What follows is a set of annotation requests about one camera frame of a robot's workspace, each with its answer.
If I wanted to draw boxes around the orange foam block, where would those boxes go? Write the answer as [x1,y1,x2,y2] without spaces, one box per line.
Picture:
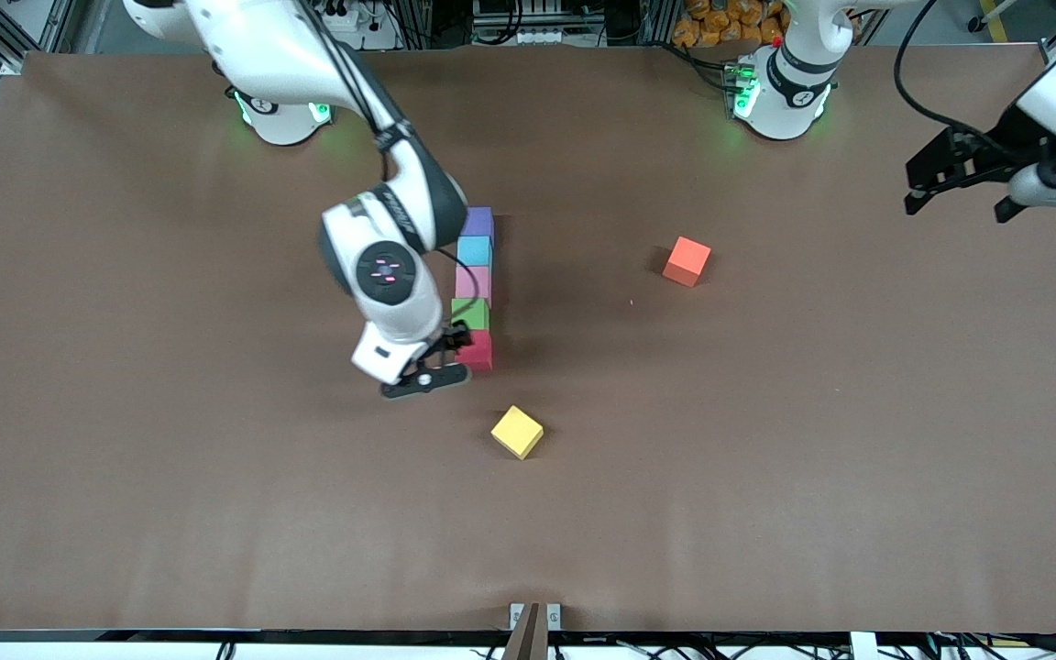
[662,236,713,289]

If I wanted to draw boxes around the yellow foam block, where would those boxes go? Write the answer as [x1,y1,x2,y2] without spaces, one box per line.
[490,404,545,461]

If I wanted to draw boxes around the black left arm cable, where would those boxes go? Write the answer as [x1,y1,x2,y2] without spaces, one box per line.
[892,0,996,152]

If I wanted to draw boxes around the red foam block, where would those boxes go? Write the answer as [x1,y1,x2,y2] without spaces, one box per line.
[455,330,495,372]

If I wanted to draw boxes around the small metal bracket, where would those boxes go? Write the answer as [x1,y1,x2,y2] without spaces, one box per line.
[509,602,562,632]

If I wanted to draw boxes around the pile of orange objects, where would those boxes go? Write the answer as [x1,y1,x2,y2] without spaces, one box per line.
[672,0,790,47]

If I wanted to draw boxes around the pink foam block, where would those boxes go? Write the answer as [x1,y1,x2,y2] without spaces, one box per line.
[455,265,493,302]

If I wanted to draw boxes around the white power strip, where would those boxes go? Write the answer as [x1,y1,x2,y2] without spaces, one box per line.
[471,23,584,47]
[317,0,401,51]

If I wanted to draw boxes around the green foam block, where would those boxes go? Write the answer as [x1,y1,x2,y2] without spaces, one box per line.
[450,297,491,333]

